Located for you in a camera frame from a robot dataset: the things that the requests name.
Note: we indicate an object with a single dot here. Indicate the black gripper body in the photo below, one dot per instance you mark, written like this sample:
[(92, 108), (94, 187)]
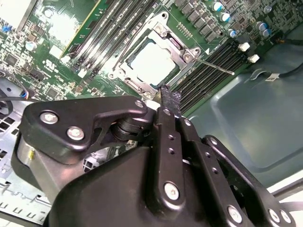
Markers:
[(106, 189)]

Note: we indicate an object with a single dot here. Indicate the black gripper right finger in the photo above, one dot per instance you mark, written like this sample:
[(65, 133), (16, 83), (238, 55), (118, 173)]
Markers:
[(213, 163)]

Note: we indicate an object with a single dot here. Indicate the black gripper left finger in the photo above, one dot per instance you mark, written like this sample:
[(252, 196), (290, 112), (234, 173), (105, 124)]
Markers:
[(59, 125)]

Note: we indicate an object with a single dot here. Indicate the metal socket cover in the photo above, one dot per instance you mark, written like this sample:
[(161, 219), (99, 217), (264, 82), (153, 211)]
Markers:
[(179, 59)]

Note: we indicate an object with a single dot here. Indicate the silver CPU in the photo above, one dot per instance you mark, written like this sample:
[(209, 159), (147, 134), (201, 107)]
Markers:
[(151, 61)]

